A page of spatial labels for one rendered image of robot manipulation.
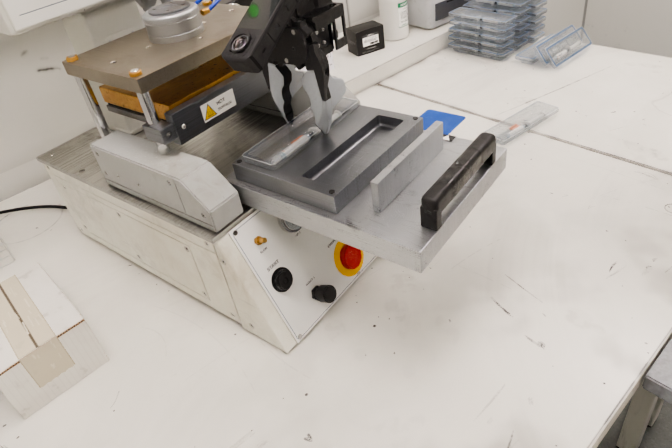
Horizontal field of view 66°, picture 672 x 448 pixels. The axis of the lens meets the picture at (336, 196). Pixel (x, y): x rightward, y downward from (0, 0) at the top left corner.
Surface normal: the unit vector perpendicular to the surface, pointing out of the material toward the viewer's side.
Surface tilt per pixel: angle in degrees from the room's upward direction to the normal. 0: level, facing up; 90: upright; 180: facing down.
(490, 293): 0
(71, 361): 90
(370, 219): 0
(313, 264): 65
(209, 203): 41
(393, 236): 0
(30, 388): 91
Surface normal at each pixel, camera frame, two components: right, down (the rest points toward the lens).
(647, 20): -0.73, 0.47
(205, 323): -0.13, -0.81
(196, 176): 0.42, -0.44
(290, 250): 0.66, -0.10
